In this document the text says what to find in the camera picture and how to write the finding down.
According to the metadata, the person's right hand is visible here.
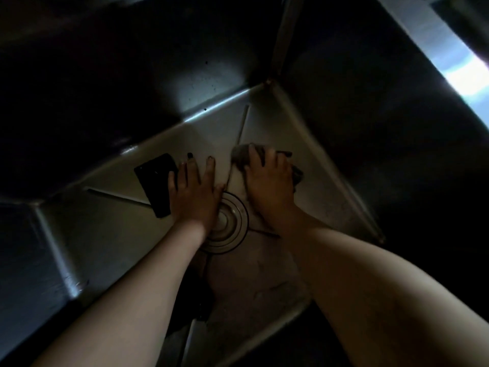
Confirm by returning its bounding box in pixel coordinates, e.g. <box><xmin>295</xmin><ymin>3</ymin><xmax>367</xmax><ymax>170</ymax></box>
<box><xmin>243</xmin><ymin>144</ymin><xmax>298</xmax><ymax>235</ymax></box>

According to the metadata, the person's left hand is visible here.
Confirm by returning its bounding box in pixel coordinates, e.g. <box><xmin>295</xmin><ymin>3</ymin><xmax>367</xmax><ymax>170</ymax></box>
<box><xmin>168</xmin><ymin>151</ymin><xmax>226</xmax><ymax>235</ymax></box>

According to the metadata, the black rectangular sponge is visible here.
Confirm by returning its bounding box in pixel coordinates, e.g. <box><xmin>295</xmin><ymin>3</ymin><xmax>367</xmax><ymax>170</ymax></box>
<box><xmin>133</xmin><ymin>152</ymin><xmax>179</xmax><ymax>219</ymax></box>

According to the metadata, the metal sink stopper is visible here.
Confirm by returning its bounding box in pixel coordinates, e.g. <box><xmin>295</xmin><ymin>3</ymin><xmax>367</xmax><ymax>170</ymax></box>
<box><xmin>198</xmin><ymin>191</ymin><xmax>250</xmax><ymax>255</ymax></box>

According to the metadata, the stainless steel double sink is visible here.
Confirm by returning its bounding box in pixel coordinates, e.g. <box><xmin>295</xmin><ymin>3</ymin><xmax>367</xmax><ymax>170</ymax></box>
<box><xmin>0</xmin><ymin>0</ymin><xmax>489</xmax><ymax>367</ymax></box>

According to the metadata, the black steel wool scourer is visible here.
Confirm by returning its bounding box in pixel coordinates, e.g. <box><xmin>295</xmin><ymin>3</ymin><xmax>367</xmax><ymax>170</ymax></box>
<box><xmin>168</xmin><ymin>263</ymin><xmax>213</xmax><ymax>333</ymax></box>

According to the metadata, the person's right forearm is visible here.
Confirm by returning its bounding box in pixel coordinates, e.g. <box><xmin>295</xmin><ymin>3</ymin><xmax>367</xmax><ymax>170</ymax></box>
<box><xmin>275</xmin><ymin>204</ymin><xmax>489</xmax><ymax>367</ymax></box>

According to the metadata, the person's left forearm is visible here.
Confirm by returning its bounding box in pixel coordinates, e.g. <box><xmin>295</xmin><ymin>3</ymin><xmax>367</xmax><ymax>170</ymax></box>
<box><xmin>32</xmin><ymin>219</ymin><xmax>209</xmax><ymax>367</ymax></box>

